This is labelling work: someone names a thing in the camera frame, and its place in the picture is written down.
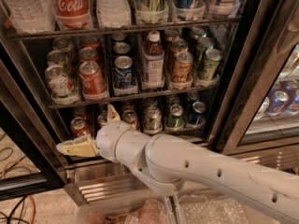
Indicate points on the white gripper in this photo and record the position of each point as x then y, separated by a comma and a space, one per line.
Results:
107, 138

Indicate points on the red coke can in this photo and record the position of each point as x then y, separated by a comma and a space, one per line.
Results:
91, 41
88, 54
92, 78

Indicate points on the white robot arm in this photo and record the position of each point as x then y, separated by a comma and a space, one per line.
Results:
134, 143

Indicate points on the bottom shelf silver can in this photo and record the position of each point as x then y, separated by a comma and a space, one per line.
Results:
102, 120

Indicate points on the bottom shelf red can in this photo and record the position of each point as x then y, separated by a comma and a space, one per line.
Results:
80, 126

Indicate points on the bottom shelf orange can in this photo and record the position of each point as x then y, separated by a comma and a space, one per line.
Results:
130, 117

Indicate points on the front white green can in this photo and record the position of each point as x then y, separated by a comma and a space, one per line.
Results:
59, 82

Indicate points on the front blue pepsi can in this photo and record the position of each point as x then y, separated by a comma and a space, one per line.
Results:
124, 73

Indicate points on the bottom shelf white green can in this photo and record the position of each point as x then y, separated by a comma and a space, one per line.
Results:
152, 120

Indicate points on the steel fridge bottom grille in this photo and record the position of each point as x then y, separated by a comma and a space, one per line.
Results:
106, 178

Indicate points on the fridge left open door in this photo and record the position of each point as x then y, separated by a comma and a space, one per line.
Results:
22, 122

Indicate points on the rear white green can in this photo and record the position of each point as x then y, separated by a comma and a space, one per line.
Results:
66, 46

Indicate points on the rear blue can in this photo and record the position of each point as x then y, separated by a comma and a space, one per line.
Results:
118, 37

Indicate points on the bottom shelf blue can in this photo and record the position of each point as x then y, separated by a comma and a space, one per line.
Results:
196, 113

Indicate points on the front orange gold can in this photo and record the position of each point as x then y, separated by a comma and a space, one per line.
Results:
181, 67

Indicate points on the orange gold can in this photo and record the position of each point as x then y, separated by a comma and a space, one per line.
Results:
181, 67
169, 36
177, 45

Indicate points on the rear orange gold can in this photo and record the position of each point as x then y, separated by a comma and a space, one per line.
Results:
169, 36

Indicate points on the fridge right glass door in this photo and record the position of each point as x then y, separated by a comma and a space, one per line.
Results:
281, 36

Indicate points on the tea bottle white cap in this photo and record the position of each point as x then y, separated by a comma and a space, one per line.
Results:
153, 58

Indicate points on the left clear plastic bin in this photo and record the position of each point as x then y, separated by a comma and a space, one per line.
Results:
127, 210

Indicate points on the clear plastic bin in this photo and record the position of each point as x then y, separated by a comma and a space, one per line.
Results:
127, 210
219, 209

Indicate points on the right clear plastic bin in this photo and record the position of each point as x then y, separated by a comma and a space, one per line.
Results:
219, 209

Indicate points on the clear water bottle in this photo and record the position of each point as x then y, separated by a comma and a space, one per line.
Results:
32, 16
113, 13

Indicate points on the large coca cola bottle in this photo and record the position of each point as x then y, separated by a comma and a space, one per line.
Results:
72, 14

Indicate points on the left clear water bottle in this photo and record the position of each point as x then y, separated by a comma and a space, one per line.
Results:
32, 16

